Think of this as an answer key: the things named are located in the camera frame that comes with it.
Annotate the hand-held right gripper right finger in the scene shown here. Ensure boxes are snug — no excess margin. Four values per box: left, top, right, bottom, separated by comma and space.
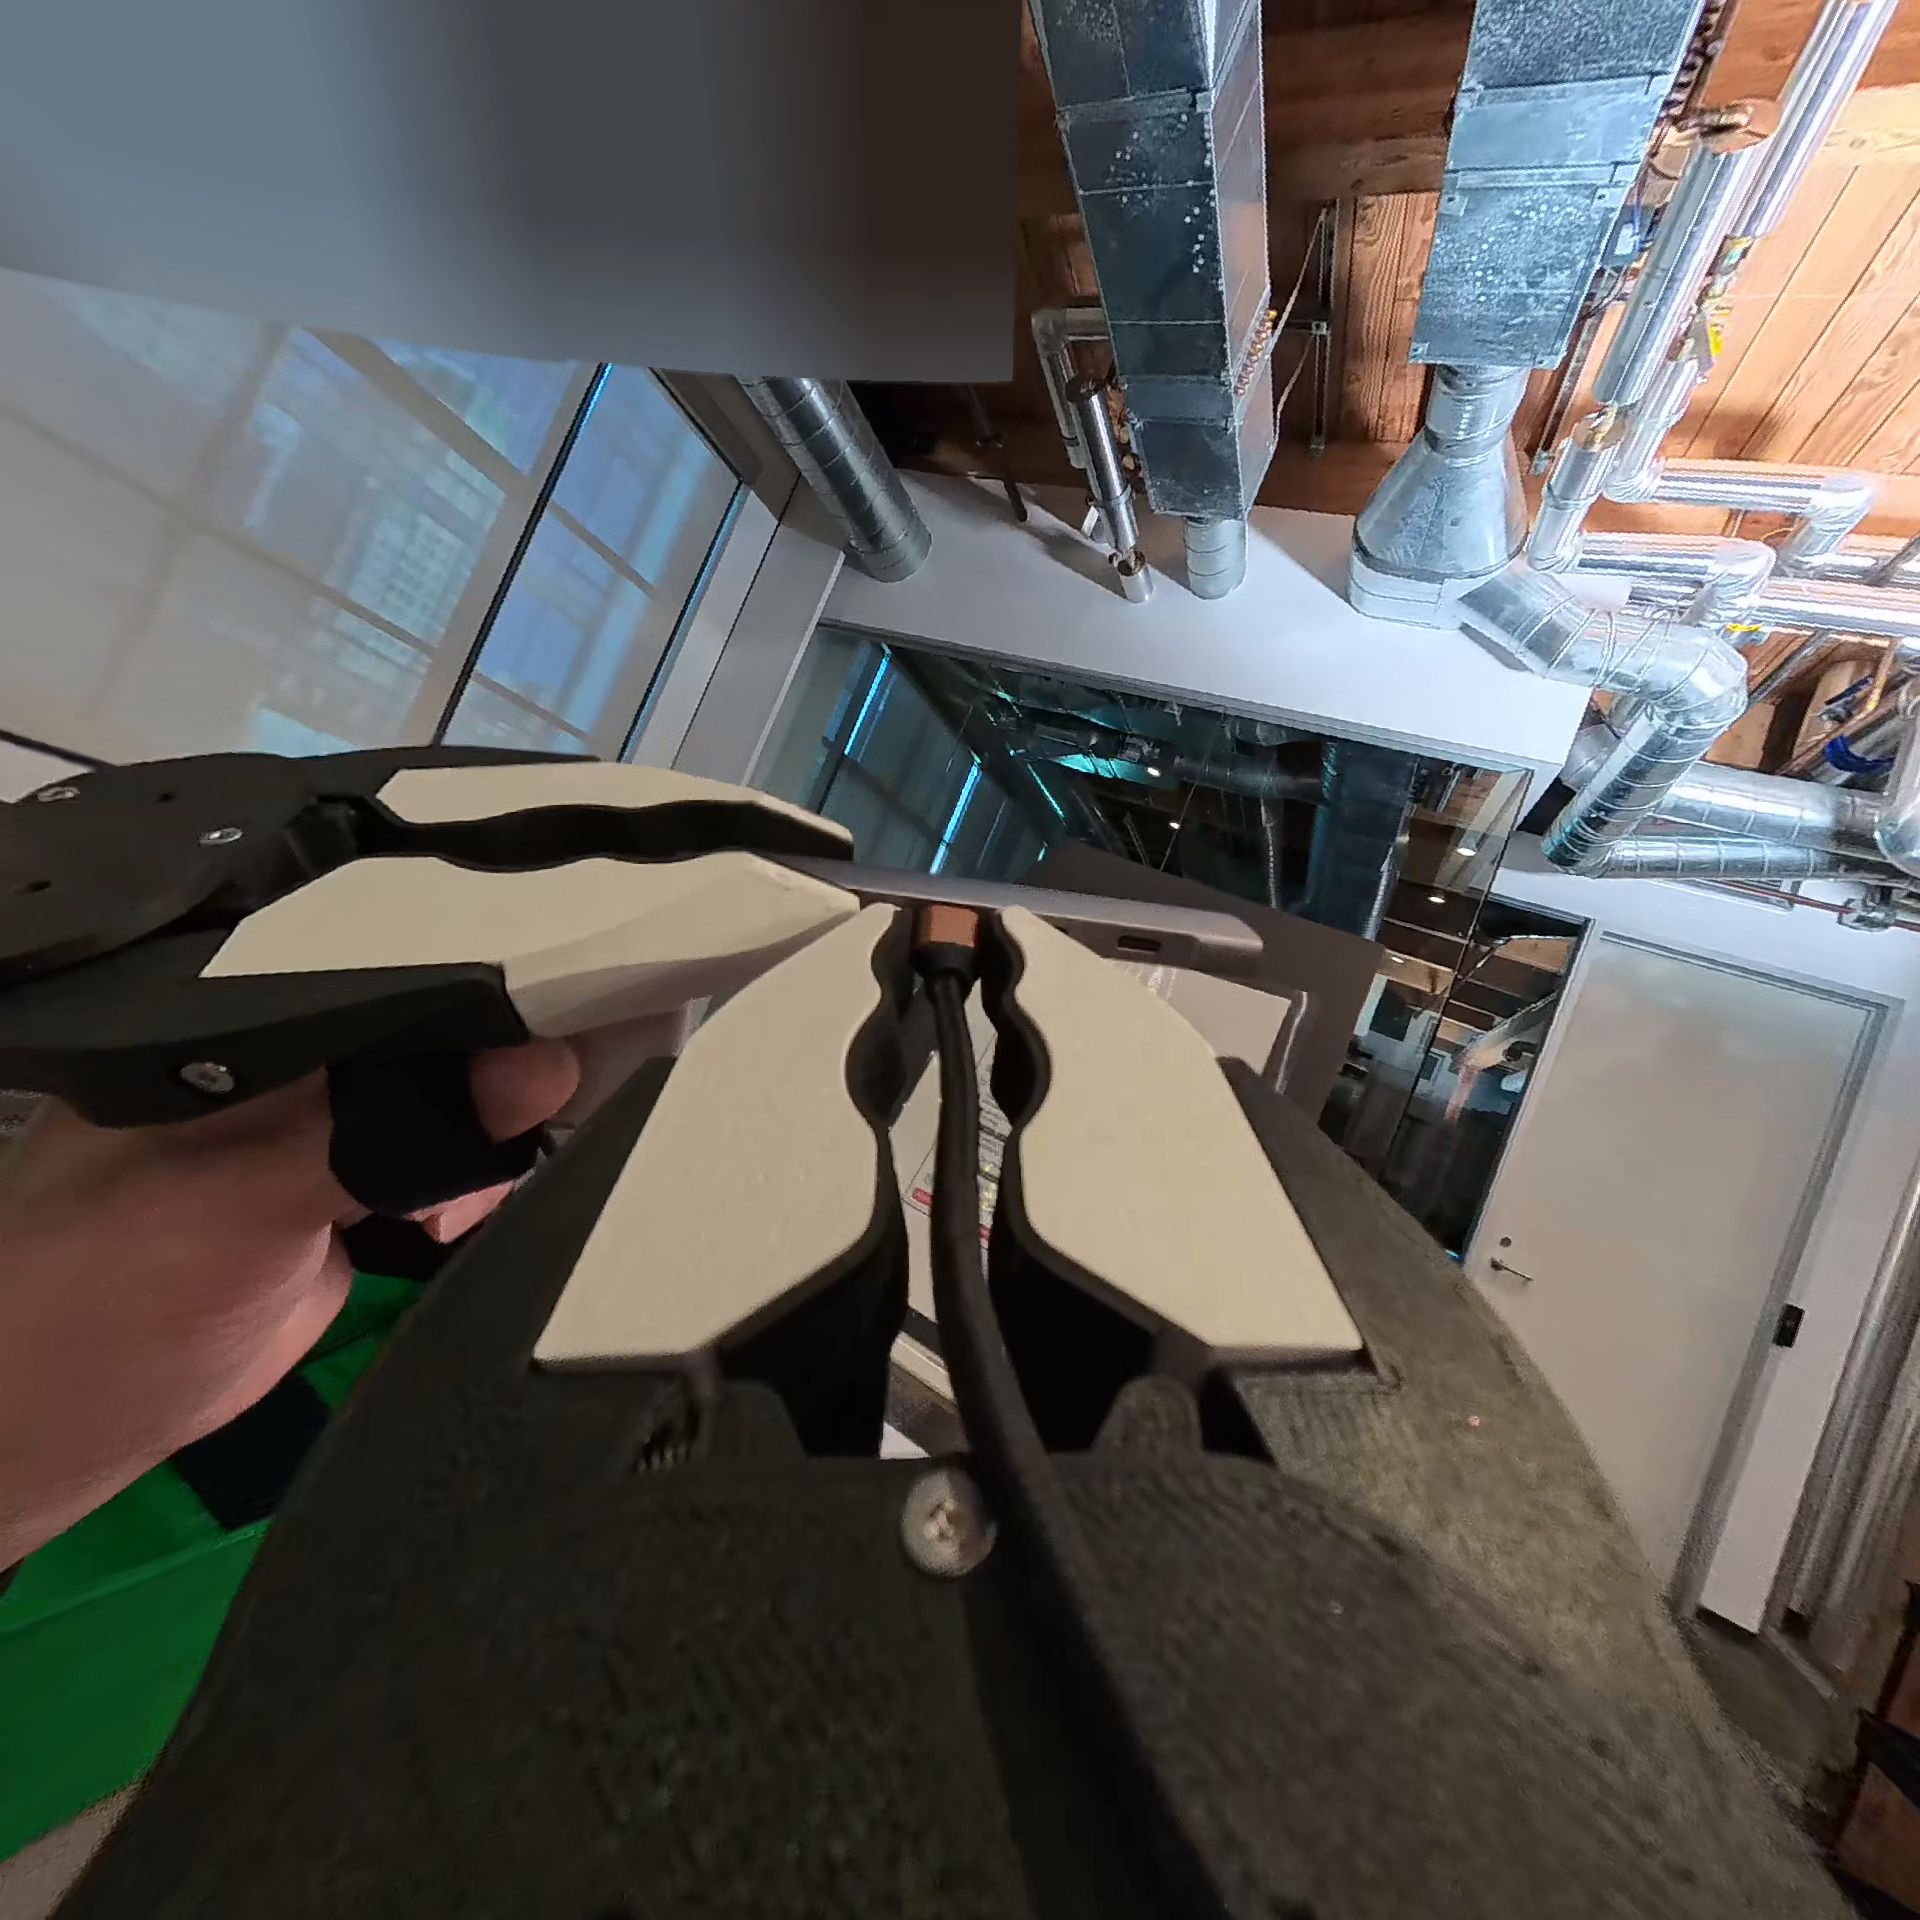
983, 905, 1376, 1376

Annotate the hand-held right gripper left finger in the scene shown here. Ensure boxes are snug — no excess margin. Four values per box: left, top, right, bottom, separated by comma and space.
532, 903, 914, 1376

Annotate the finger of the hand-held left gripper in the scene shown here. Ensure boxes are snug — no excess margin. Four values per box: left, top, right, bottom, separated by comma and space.
199, 852, 869, 1042
370, 756, 858, 874

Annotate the black cable with copper plug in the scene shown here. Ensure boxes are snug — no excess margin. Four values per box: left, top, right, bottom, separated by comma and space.
907, 900, 1203, 1920

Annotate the grey usb hub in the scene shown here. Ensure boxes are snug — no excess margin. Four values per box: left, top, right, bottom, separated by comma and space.
811, 853, 1272, 965

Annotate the green plastic bin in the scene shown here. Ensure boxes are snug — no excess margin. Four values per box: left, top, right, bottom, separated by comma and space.
0, 1259, 441, 1820

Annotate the person's left hand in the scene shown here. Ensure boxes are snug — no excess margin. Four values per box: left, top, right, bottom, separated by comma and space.
0, 1033, 588, 1569

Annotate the printed paper sheet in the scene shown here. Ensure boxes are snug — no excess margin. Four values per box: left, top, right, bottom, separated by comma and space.
897, 1019, 1011, 1360

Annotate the wooden clipboard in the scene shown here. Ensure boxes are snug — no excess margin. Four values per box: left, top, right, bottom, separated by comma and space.
885, 840, 1390, 1460

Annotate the large window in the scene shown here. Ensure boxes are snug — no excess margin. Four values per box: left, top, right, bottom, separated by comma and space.
0, 270, 747, 767

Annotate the white door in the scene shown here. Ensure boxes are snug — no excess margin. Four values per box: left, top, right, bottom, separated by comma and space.
1463, 930, 1896, 1637

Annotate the chrome pipe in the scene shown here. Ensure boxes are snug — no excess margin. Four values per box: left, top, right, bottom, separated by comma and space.
1032, 304, 1160, 606

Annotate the bundle of silver insulated pipes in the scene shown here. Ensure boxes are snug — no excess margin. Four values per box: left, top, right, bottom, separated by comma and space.
1463, 0, 1920, 919

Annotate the round spiral metal duct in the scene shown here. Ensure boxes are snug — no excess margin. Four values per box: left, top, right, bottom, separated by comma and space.
734, 374, 936, 584

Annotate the rectangular metal air duct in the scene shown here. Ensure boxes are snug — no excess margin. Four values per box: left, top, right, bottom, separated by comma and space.
1347, 0, 1713, 630
1032, 0, 1281, 601

